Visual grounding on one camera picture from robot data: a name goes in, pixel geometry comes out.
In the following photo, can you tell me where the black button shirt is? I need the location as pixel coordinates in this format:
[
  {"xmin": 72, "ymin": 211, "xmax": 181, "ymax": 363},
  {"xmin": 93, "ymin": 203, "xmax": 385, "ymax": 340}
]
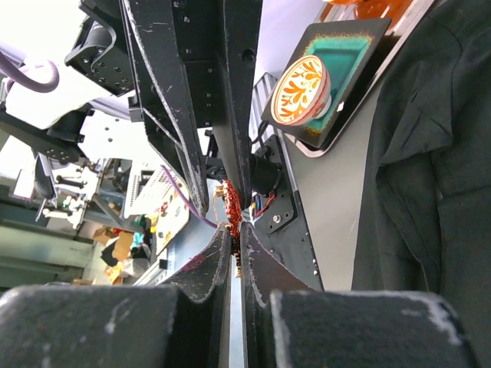
[{"xmin": 352, "ymin": 1, "xmax": 490, "ymax": 367}]

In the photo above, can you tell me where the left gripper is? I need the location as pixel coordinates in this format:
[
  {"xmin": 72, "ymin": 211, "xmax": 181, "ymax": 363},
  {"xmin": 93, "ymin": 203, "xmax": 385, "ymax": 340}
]
[{"xmin": 64, "ymin": 1, "xmax": 262, "ymax": 215}]

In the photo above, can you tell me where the orange maple leaf brooch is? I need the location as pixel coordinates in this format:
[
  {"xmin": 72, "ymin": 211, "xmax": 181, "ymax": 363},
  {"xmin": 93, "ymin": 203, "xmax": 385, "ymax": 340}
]
[{"xmin": 213, "ymin": 179, "xmax": 242, "ymax": 278}]

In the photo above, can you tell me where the cardboard box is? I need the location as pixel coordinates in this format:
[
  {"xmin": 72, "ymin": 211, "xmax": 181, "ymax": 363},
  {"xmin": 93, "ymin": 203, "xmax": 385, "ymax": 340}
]
[{"xmin": 91, "ymin": 225, "xmax": 135, "ymax": 284}]

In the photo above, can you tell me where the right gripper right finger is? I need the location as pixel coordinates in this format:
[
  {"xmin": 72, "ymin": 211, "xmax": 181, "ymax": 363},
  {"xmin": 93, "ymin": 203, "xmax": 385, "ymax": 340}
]
[{"xmin": 240, "ymin": 222, "xmax": 476, "ymax": 367}]

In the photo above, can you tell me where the orange plastic cup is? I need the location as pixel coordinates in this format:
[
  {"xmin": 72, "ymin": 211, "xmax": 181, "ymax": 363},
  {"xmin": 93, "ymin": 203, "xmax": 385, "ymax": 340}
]
[{"xmin": 327, "ymin": 0, "xmax": 411, "ymax": 19}]

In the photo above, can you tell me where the black box green lining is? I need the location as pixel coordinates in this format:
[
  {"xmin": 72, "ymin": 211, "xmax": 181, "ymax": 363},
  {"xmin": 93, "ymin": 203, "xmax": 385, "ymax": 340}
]
[{"xmin": 262, "ymin": 18, "xmax": 390, "ymax": 150}]

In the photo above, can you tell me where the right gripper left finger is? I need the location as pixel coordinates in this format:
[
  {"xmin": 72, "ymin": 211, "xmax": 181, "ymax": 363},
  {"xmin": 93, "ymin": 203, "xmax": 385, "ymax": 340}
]
[{"xmin": 1, "ymin": 225, "xmax": 232, "ymax": 367}]

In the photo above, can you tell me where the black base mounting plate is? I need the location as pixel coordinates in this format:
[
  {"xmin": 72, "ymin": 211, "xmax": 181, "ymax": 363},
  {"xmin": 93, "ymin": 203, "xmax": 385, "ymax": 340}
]
[{"xmin": 251, "ymin": 134, "xmax": 324, "ymax": 291}]

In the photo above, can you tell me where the orange white patterned ball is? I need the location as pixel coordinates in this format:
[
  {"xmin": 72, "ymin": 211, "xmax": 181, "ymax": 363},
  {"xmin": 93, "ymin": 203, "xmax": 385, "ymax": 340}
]
[{"xmin": 270, "ymin": 55, "xmax": 332, "ymax": 127}]

